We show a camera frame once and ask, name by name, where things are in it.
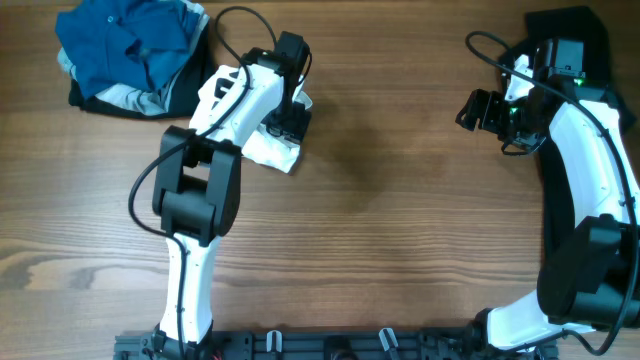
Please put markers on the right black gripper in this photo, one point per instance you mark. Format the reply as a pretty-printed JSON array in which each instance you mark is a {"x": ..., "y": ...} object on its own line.
[{"x": 493, "y": 118}]

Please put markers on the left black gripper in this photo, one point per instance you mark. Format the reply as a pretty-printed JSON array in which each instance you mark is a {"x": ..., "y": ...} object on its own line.
[{"x": 296, "y": 123}]

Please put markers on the white t-shirt black print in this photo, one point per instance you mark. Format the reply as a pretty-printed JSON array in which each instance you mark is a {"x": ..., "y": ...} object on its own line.
[{"x": 259, "y": 145}]

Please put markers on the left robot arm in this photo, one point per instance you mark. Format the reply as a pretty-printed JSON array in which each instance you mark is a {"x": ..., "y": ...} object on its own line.
[{"x": 198, "y": 184}]

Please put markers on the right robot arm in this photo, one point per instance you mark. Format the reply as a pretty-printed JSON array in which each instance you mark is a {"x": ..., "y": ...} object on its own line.
[{"x": 590, "y": 277}]

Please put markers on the black garment right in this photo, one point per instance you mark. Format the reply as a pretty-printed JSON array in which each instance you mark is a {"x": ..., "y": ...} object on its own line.
[{"x": 578, "y": 23}]

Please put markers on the black folded garment left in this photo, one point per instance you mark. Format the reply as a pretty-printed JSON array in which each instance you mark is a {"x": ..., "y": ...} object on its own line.
[{"x": 192, "y": 87}]

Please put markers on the blue polo shirt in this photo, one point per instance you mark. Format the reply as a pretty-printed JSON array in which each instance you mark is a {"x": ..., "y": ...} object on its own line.
[{"x": 139, "y": 43}]

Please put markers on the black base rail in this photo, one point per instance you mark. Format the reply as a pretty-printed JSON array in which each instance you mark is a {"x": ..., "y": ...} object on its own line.
[{"x": 445, "y": 344}]

